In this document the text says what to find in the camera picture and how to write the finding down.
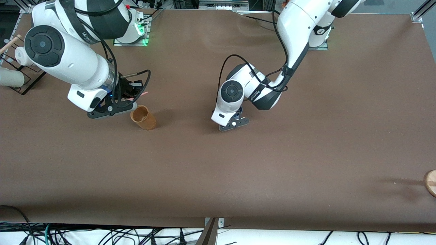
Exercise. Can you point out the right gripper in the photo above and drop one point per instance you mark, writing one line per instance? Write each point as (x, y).
(126, 88)

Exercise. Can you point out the blue plastic cup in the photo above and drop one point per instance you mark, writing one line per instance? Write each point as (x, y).
(240, 110)

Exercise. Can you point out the pink spoon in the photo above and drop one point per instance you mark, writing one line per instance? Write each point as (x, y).
(144, 93)

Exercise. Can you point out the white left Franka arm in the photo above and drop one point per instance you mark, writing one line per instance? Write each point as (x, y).
(299, 20)

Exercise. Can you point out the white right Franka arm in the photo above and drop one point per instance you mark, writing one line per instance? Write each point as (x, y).
(75, 64)

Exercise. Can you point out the brown cylindrical cup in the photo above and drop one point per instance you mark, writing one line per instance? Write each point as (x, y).
(144, 120)

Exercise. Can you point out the white cup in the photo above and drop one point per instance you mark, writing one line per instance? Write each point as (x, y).
(18, 56)
(12, 77)

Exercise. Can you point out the silver background equipment box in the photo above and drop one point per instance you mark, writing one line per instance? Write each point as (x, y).
(221, 5)

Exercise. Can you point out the wooden stick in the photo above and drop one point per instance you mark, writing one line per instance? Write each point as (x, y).
(12, 42)

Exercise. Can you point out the round wooden disc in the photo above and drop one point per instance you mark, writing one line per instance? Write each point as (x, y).
(432, 183)

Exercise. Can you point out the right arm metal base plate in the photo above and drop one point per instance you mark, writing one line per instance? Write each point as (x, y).
(145, 40)

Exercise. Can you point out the silver metal bracket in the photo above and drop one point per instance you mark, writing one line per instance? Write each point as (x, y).
(221, 223)

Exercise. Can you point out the dark camera pole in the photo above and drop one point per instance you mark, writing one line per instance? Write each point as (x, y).
(208, 236)

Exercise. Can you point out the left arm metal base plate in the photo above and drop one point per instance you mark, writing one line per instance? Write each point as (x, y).
(323, 47)

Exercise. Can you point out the silver aluminium frame corner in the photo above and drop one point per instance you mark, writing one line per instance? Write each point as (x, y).
(26, 9)

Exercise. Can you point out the silver aluminium frame rail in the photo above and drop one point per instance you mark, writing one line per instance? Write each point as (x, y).
(417, 17)

